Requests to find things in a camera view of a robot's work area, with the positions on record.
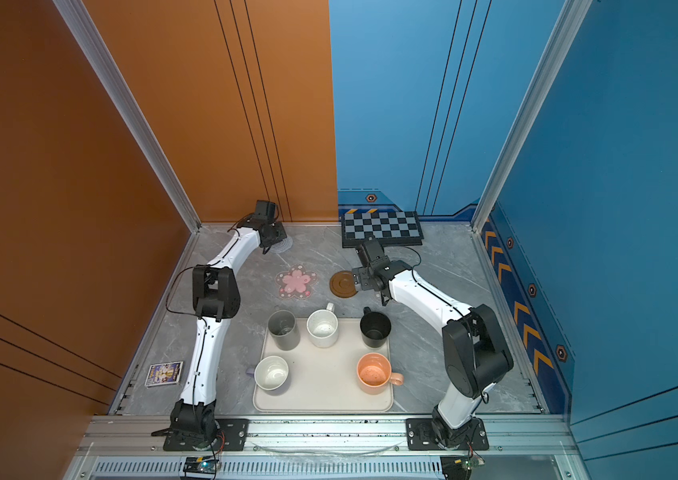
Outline brown wooden round coaster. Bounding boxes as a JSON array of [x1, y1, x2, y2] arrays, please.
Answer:
[[329, 270, 357, 298]]

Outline pink flower coaster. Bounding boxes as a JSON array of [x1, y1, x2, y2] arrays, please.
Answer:
[[276, 265, 318, 299]]

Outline grey woven round coaster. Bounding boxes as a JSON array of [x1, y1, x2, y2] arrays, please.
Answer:
[[270, 237, 293, 254]]

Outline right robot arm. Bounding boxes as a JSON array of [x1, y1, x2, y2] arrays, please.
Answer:
[[352, 261, 514, 450]]

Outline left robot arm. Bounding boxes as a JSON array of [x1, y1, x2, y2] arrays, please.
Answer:
[[164, 216, 287, 451]]

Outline black chessboard box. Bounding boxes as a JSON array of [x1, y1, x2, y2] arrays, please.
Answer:
[[341, 210, 424, 248]]

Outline black mug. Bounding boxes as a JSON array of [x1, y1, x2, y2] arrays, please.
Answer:
[[359, 307, 392, 349]]

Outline white speckled mug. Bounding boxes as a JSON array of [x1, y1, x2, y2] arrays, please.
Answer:
[[306, 302, 339, 348]]

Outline grey mug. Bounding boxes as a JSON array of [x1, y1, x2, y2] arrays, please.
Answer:
[[267, 310, 300, 351]]

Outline orange mug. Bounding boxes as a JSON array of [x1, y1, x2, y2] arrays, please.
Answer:
[[356, 353, 405, 395]]

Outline cream serving tray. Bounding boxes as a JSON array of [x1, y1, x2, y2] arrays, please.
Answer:
[[253, 318, 394, 414]]

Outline purple card box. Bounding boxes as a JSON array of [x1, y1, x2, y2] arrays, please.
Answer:
[[144, 361, 184, 388]]

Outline right circuit board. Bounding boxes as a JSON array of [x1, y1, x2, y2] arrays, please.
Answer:
[[440, 456, 485, 480]]

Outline circuit board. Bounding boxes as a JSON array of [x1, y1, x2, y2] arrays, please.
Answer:
[[440, 456, 485, 480], [181, 456, 220, 479]]

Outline left circuit board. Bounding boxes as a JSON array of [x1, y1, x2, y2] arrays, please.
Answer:
[[181, 456, 220, 479]]

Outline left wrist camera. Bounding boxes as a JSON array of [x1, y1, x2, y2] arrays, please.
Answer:
[[251, 200, 279, 224]]

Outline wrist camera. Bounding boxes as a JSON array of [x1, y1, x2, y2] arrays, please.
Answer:
[[356, 238, 390, 270], [251, 200, 279, 224]]

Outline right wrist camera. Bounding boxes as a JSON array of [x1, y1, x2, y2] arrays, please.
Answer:
[[356, 238, 390, 270]]

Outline white mug purple handle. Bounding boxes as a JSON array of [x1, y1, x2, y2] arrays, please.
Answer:
[[246, 355, 291, 395]]

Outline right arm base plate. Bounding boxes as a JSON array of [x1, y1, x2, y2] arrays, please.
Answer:
[[405, 417, 490, 451]]

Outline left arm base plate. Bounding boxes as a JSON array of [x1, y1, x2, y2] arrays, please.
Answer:
[[162, 418, 249, 454]]

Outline aluminium front rail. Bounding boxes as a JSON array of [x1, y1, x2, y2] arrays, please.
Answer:
[[64, 414, 589, 479]]

